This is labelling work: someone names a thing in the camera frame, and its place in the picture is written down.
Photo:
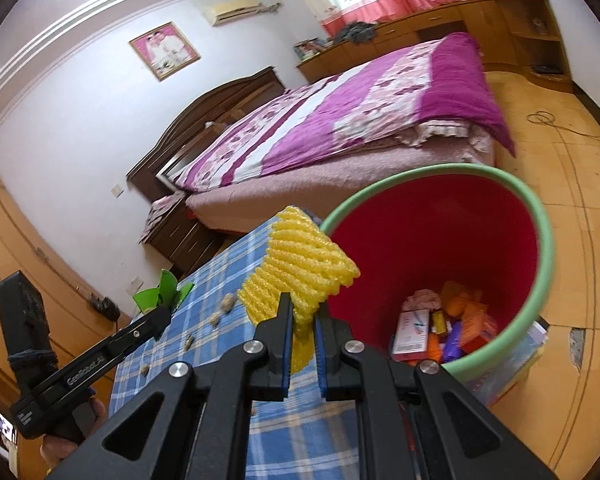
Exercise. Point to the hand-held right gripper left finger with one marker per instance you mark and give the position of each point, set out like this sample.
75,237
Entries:
289,355

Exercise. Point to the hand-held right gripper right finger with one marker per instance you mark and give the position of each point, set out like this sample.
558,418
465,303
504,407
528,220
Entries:
321,360

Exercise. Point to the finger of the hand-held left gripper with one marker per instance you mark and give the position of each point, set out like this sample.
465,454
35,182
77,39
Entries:
137,334

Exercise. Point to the green plastic leaves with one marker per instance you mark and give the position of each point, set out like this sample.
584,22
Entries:
152,300

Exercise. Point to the white and teal box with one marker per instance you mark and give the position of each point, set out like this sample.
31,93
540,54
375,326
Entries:
411,334

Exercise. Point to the wide yellow foam net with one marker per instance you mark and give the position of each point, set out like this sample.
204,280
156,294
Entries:
300,260

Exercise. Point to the white tissue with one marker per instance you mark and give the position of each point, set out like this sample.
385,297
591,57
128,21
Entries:
422,300

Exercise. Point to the purple packet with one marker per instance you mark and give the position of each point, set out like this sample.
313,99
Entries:
452,344

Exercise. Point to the orange mesh bag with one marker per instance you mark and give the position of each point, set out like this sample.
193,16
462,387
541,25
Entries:
467,305

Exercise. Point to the red bucket with green rim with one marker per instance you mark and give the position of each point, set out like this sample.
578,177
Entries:
430,240

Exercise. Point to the person's left hand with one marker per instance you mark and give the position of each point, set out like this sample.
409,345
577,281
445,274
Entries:
55,452

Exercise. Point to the blue plaid blanket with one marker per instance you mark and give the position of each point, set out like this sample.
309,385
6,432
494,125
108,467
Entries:
215,280

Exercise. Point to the dark wooden nightstand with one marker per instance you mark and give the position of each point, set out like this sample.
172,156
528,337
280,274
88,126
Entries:
190,240

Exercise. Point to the pink folded clothes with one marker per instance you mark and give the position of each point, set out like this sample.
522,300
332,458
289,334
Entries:
160,212

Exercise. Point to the wooden wardrobe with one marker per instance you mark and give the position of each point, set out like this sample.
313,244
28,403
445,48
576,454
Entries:
30,240

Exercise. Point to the dark wooden bed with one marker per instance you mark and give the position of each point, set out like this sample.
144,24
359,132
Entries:
290,185

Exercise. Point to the clear plastic container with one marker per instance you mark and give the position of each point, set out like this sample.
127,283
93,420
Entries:
510,367

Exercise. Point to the purple floral quilt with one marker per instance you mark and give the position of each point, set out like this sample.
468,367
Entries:
355,100

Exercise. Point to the row of books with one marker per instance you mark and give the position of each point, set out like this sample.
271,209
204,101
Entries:
310,49

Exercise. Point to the dark crumpled clothes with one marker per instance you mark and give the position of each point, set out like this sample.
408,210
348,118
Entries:
355,31

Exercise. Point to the white air conditioner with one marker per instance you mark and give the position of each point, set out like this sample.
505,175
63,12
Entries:
237,10

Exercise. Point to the low wooden cabinet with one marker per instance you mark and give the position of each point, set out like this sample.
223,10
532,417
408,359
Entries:
480,25

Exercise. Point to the black wall adapter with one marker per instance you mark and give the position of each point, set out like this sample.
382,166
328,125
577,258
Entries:
105,308

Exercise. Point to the white wall socket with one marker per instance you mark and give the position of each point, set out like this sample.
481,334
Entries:
136,285

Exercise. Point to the wall light switch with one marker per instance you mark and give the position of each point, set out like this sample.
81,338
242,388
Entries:
117,190

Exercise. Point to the framed wall photo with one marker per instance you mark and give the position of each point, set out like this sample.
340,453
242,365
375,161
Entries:
165,50

